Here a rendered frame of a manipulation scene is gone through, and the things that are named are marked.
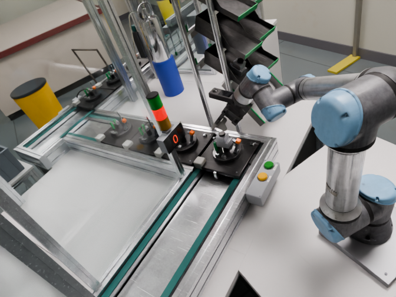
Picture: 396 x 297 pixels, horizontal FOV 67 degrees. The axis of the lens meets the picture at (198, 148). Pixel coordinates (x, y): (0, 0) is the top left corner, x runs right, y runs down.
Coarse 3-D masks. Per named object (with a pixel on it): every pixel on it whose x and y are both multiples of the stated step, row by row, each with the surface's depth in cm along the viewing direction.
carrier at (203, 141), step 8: (184, 128) 167; (184, 136) 153; (200, 136) 158; (208, 136) 156; (184, 144) 153; (192, 144) 151; (200, 144) 153; (208, 144) 153; (184, 152) 151; (192, 152) 150; (200, 152) 148; (184, 160) 147; (192, 160) 145
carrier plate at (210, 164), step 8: (232, 136) 151; (240, 144) 145; (248, 144) 143; (256, 144) 142; (208, 152) 147; (248, 152) 139; (208, 160) 142; (240, 160) 137; (248, 160) 135; (208, 168) 139; (216, 168) 137; (224, 168) 136; (232, 168) 134; (240, 168) 133; (232, 176) 132; (240, 176) 131
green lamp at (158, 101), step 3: (159, 96) 111; (147, 99) 110; (153, 99) 109; (156, 99) 110; (159, 99) 111; (150, 102) 110; (153, 102) 110; (156, 102) 110; (159, 102) 111; (150, 105) 112; (153, 105) 111; (156, 105) 111; (159, 105) 112; (162, 105) 113; (153, 108) 112; (156, 108) 112; (159, 108) 112
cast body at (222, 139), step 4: (220, 132) 136; (224, 132) 135; (216, 136) 136; (220, 136) 134; (224, 136) 134; (228, 136) 136; (216, 140) 137; (220, 140) 135; (224, 140) 134; (228, 140) 136; (216, 144) 139; (220, 144) 137; (224, 144) 136; (228, 144) 135
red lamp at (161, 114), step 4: (160, 108) 113; (164, 108) 115; (152, 112) 115; (156, 112) 113; (160, 112) 113; (164, 112) 115; (156, 116) 114; (160, 116) 114; (164, 116) 115; (160, 120) 115
